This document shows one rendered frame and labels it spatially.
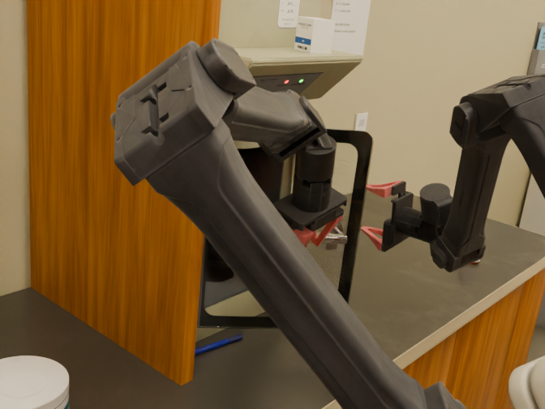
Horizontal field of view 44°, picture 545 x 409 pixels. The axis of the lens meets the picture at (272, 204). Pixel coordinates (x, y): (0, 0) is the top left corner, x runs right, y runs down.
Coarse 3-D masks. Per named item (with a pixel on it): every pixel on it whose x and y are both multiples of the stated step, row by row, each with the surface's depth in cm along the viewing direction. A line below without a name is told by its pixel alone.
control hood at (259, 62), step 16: (240, 48) 117; (256, 48) 120; (272, 48) 123; (288, 48) 126; (256, 64) 105; (272, 64) 108; (288, 64) 111; (304, 64) 115; (320, 64) 118; (336, 64) 122; (352, 64) 126; (320, 80) 126; (336, 80) 130; (304, 96) 130; (320, 96) 134
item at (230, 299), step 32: (256, 160) 118; (288, 160) 119; (352, 160) 121; (288, 192) 121; (352, 192) 123; (352, 224) 125; (320, 256) 126; (352, 256) 127; (224, 288) 125; (224, 320) 127; (256, 320) 128
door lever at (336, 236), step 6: (336, 228) 124; (342, 228) 125; (318, 234) 120; (330, 234) 120; (336, 234) 121; (342, 234) 121; (324, 240) 120; (330, 240) 120; (336, 240) 120; (342, 240) 120
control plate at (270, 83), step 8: (320, 72) 122; (256, 80) 111; (264, 80) 112; (272, 80) 114; (280, 80) 116; (296, 80) 120; (304, 80) 122; (312, 80) 124; (264, 88) 116; (272, 88) 118; (280, 88) 119; (288, 88) 121; (296, 88) 123; (304, 88) 126
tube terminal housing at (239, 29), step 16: (224, 0) 112; (240, 0) 114; (256, 0) 117; (272, 0) 121; (304, 0) 127; (320, 0) 131; (224, 16) 113; (240, 16) 116; (256, 16) 119; (272, 16) 122; (304, 16) 129; (224, 32) 114; (240, 32) 117; (256, 32) 120; (272, 32) 123; (288, 32) 126
